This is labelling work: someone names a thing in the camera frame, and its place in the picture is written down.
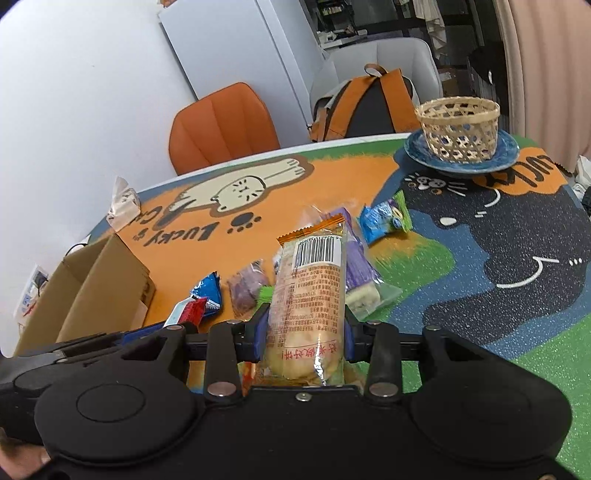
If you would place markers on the blue ceramic plate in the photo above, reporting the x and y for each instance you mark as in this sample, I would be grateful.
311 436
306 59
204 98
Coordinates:
505 150

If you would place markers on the red snack packet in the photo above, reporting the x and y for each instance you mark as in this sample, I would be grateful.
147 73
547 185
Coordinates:
191 311

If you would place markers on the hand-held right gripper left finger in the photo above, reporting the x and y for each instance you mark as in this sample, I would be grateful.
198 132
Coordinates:
261 330

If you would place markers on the white refrigerator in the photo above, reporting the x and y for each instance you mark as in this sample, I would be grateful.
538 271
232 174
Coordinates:
258 55

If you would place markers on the white tissue pack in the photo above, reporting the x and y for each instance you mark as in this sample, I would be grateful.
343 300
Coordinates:
124 207

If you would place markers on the cardboard box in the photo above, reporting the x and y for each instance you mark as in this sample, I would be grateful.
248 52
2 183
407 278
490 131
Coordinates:
106 286

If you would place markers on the white plastic bag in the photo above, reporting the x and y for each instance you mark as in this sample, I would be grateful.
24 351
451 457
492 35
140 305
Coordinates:
582 173

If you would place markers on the orange chair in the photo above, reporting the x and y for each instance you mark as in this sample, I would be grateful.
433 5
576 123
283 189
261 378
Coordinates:
221 129

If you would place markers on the cat print table mat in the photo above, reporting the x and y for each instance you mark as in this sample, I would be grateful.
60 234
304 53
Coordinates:
323 184

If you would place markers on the grey chair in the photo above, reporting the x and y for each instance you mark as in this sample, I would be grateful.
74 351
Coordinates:
406 60

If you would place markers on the purple brown snack packet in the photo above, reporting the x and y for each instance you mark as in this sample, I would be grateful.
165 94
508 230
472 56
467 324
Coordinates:
244 288

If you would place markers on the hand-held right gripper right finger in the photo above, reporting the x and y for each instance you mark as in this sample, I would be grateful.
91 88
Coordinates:
349 339

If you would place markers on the hanging light clothes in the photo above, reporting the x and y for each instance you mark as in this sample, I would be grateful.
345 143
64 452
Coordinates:
431 21

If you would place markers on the white shelf board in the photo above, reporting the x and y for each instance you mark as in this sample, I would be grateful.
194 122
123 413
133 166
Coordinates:
344 39

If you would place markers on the woven bamboo basket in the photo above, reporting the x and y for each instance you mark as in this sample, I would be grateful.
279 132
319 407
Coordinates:
457 129

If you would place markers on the clear orange-edged snack packet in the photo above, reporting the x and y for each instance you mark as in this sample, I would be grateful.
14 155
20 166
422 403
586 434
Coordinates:
304 300

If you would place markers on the clear purple snack packet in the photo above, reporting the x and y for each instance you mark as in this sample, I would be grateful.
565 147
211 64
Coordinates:
358 272

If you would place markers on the blue green snack packet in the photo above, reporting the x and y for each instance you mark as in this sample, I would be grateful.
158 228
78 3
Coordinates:
383 221

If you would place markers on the white power strip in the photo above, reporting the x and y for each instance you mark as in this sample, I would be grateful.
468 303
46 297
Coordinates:
30 295

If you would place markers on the orange black backpack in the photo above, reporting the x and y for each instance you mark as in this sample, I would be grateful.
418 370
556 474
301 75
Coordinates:
369 110

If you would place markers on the person's left hand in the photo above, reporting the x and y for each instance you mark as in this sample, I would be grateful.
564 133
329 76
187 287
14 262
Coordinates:
18 461

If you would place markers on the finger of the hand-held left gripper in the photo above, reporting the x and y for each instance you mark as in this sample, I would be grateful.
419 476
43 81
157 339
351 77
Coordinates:
92 344

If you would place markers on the pink curtain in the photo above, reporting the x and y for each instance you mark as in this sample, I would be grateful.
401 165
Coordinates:
549 55

